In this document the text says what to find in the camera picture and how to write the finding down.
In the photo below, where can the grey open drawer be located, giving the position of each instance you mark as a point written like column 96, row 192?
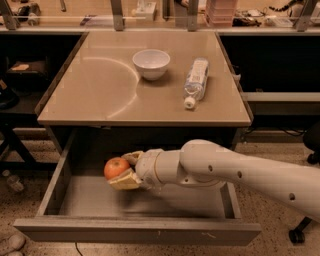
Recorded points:
column 80, row 206

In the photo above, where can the clear plastic water bottle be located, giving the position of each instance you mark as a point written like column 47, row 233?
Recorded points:
column 195, row 84

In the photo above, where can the small clear jar on floor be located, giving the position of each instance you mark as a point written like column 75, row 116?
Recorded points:
column 13, row 181

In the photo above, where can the white ceramic bowl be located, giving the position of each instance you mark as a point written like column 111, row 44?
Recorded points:
column 151, row 64

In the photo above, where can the grey counter cabinet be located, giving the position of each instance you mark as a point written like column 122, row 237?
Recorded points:
column 115, row 110

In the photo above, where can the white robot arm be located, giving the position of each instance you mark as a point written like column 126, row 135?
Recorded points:
column 203, row 164

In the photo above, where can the orange fruit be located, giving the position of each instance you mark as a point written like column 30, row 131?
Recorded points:
column 115, row 166

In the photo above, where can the pink stacked trays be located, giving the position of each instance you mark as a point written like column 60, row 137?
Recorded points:
column 220, row 13

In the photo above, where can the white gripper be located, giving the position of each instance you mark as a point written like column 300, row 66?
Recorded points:
column 146, row 168

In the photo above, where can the white shoe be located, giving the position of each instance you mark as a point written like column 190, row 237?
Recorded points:
column 12, row 245

